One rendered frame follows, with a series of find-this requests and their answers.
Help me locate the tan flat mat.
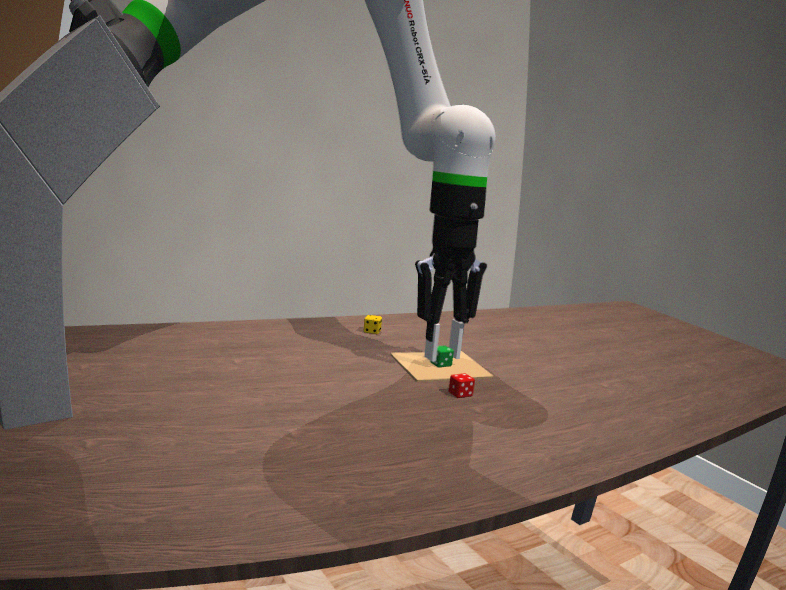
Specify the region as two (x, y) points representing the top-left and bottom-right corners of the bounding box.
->
(391, 351), (493, 382)

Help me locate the red die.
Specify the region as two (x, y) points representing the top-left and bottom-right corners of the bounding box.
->
(448, 373), (475, 398)

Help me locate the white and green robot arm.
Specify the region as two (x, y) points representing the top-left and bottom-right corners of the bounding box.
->
(69, 0), (495, 220)

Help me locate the yellow die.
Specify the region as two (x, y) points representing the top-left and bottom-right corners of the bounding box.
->
(364, 315), (382, 334)

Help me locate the green die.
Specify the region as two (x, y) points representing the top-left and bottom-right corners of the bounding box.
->
(430, 346), (454, 368)

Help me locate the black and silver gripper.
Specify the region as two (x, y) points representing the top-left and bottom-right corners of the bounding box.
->
(415, 214), (487, 362)

